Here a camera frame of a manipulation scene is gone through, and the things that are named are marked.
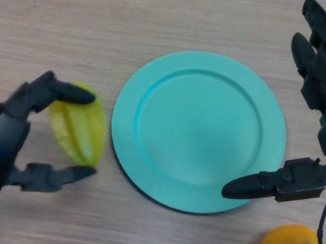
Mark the yellow starfruit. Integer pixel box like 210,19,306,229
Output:
40,78,115,169

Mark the green round plate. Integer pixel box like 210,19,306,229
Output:
99,38,299,226

